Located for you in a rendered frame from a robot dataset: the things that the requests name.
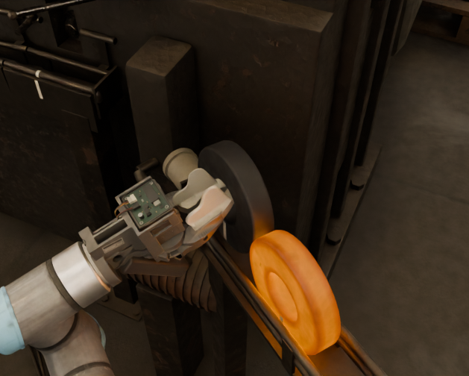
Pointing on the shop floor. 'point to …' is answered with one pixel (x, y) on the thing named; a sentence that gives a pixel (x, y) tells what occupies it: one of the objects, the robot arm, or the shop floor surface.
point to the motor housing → (176, 315)
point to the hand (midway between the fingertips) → (234, 188)
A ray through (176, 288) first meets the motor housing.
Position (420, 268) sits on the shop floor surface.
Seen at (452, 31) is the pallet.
